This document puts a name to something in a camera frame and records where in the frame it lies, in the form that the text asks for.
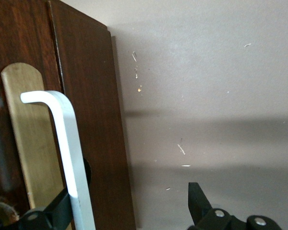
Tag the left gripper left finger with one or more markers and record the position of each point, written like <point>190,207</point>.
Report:
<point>52,215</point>

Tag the dark brown wooden cabinet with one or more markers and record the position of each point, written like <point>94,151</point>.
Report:
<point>93,107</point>

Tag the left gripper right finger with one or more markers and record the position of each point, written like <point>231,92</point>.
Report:
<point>206,215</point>

